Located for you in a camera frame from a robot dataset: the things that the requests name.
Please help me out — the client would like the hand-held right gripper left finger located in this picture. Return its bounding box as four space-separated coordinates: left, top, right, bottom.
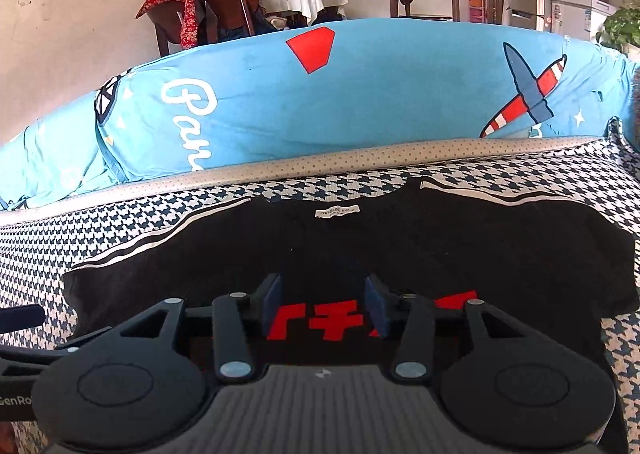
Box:
112 274 283 381

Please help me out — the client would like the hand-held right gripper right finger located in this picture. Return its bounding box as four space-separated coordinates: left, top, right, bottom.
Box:
365 275 538 381

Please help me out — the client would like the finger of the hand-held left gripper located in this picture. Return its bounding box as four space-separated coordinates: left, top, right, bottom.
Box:
0 305 46 334

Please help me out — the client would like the black t-shirt with red print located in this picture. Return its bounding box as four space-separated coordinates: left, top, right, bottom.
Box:
62 179 640 454

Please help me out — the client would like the houndstooth sofa cover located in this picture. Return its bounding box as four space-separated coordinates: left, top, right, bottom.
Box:
0 117 640 454

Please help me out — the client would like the grey dotted sofa edge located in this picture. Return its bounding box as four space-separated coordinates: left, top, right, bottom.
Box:
0 134 608 230

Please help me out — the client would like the blue printed blanket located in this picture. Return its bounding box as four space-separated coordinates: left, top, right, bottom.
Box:
0 17 640 210

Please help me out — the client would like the white chest freezer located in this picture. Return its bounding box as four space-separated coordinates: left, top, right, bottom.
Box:
550 0 619 44

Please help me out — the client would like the potted green plant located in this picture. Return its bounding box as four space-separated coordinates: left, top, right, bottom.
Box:
595 0 640 55

